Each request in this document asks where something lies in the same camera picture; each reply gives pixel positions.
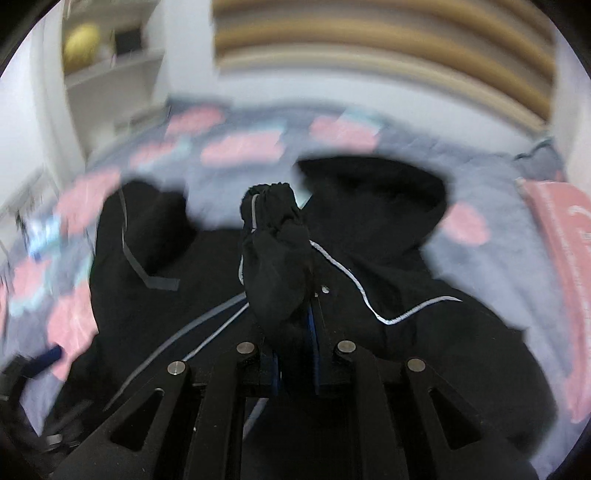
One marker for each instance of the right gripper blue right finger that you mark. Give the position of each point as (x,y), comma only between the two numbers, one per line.
(315,346)

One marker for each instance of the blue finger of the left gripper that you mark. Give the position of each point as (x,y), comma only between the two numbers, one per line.
(45,360)

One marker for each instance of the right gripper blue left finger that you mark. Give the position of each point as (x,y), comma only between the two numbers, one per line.
(269,370)

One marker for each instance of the black hooded jacket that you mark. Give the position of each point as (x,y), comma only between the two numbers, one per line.
(418,379)

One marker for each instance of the light blue tissue pack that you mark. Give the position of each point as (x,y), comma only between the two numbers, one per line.
(42,235)

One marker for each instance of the grey floral bed blanket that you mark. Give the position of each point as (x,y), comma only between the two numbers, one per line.
(488,245)

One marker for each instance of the flat books on low shelf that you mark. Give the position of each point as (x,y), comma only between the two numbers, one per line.
(142,119)

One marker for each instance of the pink pillow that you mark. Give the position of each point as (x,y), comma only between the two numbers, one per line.
(562,212)

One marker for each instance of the grey pillow behind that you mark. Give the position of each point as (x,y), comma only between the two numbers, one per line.
(541,163)

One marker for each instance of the white bookshelf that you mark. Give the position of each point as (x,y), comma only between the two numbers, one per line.
(114,86)

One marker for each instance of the yellow globe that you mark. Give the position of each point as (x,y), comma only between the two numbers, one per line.
(81,47)

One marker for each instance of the striped brown window blind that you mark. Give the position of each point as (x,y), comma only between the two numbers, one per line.
(497,54)

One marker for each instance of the black picture frame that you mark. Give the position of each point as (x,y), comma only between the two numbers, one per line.
(127,41)

